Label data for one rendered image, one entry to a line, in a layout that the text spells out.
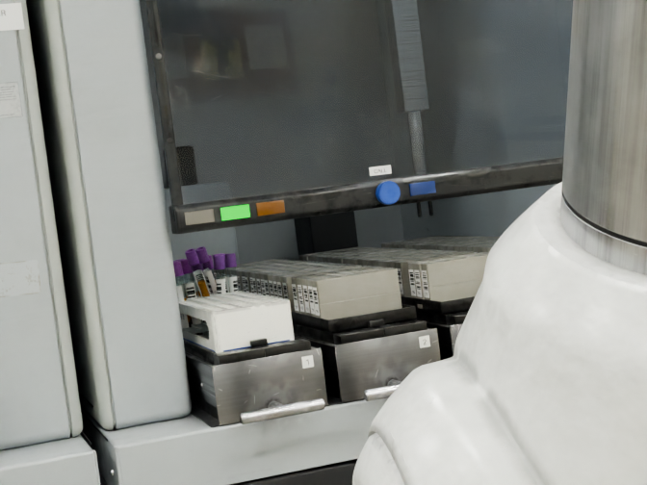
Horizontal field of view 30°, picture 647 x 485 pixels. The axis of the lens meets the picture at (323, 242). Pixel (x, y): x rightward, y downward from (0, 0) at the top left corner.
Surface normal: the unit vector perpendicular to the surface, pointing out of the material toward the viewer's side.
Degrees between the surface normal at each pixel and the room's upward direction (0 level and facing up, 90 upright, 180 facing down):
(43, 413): 90
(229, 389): 90
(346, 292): 90
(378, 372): 90
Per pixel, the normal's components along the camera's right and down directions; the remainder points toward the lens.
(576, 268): -0.64, -0.40
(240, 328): 0.32, 0.01
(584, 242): -0.92, 0.19
